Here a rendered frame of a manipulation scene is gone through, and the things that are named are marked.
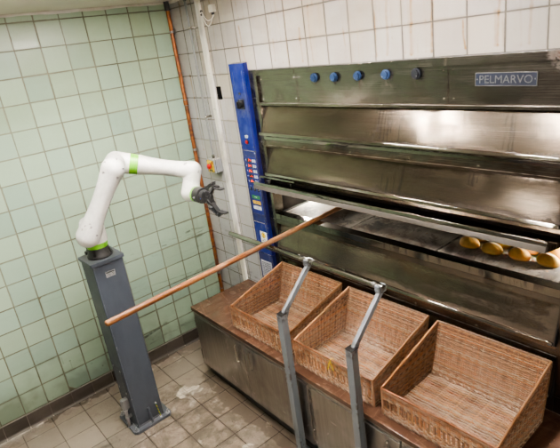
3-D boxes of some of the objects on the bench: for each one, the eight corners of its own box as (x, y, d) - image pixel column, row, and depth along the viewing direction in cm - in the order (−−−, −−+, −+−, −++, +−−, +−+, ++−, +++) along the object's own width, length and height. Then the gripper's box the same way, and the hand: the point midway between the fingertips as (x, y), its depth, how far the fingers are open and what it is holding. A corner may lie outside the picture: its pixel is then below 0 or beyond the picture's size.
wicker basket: (438, 364, 262) (436, 317, 252) (552, 412, 220) (556, 360, 211) (380, 414, 233) (375, 364, 224) (498, 482, 192) (499, 425, 182)
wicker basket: (287, 295, 352) (282, 260, 342) (348, 322, 310) (344, 282, 301) (231, 326, 323) (224, 288, 314) (290, 359, 282) (284, 316, 272)
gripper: (204, 172, 285) (226, 177, 269) (212, 214, 293) (234, 220, 277) (193, 176, 280) (214, 180, 264) (202, 218, 289) (222, 225, 273)
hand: (223, 201), depth 272 cm, fingers open, 13 cm apart
